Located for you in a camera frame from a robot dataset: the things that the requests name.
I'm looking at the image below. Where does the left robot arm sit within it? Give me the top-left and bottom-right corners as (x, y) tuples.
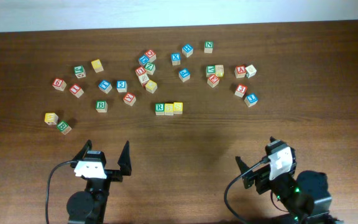
(67, 140), (132, 224)

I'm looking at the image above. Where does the green V block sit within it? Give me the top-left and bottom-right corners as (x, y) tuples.
(206, 65), (216, 77)

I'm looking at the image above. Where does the green J block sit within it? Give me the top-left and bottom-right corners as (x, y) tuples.
(73, 65), (86, 78)

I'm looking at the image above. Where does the red U block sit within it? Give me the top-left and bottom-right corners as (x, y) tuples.
(135, 66), (147, 77)

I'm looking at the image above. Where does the red 3 block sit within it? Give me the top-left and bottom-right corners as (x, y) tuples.
(234, 84), (247, 98)

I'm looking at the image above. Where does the yellow S block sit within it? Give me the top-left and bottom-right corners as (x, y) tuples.
(173, 102), (183, 114)
(164, 103), (174, 116)

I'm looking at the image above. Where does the plain 4 block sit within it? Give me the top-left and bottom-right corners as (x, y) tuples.
(215, 65), (224, 77)

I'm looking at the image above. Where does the blue P block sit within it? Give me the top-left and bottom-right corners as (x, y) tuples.
(178, 68), (190, 82)

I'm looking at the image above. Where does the yellow C block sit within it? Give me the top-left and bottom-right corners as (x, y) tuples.
(145, 80), (158, 93)

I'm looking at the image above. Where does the red E block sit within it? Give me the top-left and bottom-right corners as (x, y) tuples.
(207, 74), (220, 88)

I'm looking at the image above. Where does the blue 1 block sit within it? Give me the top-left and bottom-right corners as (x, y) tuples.
(244, 93), (258, 107)

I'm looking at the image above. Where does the white picture block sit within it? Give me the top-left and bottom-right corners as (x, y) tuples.
(246, 65), (257, 78)

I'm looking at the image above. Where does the red 6 block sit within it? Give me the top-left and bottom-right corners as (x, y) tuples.
(52, 78), (67, 91)

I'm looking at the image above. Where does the green N block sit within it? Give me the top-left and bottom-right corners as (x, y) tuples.
(204, 41), (214, 54)

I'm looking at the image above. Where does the blue T block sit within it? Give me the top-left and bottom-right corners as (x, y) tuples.
(98, 80), (112, 94)

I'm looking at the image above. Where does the green Z block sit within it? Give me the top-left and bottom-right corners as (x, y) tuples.
(144, 62), (156, 75)

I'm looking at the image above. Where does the left camera cable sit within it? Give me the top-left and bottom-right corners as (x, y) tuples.
(45, 160), (78, 224)

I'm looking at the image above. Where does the blue 5 block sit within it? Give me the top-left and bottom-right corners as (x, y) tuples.
(116, 80), (127, 93)

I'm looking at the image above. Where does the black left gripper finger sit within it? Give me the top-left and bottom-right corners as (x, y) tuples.
(70, 139), (92, 168)
(117, 141), (132, 176)

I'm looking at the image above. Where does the green B block centre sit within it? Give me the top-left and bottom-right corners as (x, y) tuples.
(96, 101), (108, 113)

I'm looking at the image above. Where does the green b block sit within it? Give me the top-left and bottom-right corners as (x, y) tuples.
(96, 101), (108, 113)
(57, 121), (72, 135)

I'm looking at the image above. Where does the green B block left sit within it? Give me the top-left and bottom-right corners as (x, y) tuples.
(57, 121), (72, 135)

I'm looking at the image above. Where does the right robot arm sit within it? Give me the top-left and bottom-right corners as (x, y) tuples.
(231, 137), (341, 223)

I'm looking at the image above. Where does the red I block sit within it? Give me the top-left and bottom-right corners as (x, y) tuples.
(69, 84), (84, 98)

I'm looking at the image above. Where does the yellow M block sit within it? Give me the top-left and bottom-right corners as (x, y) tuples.
(44, 113), (58, 125)

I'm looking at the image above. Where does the blue X block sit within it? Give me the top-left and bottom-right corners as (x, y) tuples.
(171, 53), (181, 66)

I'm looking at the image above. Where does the red Y block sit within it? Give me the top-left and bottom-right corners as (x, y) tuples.
(123, 93), (136, 106)

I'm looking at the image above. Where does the leaf picture block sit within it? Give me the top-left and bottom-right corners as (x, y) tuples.
(138, 73), (150, 87)

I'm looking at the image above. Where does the blue D block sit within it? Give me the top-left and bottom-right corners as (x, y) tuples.
(139, 55), (149, 66)

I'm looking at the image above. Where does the green R block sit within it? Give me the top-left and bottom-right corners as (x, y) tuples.
(155, 103), (165, 116)

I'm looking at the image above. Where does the red A block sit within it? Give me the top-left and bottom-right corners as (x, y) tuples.
(234, 65), (247, 78)

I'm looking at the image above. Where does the blue H block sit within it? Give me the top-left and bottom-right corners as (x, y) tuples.
(182, 44), (194, 58)

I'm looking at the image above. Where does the yellow block far left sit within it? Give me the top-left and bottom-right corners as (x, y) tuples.
(91, 59), (104, 73)

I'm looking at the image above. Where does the red Q block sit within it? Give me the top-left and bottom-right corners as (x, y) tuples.
(145, 49), (157, 63)

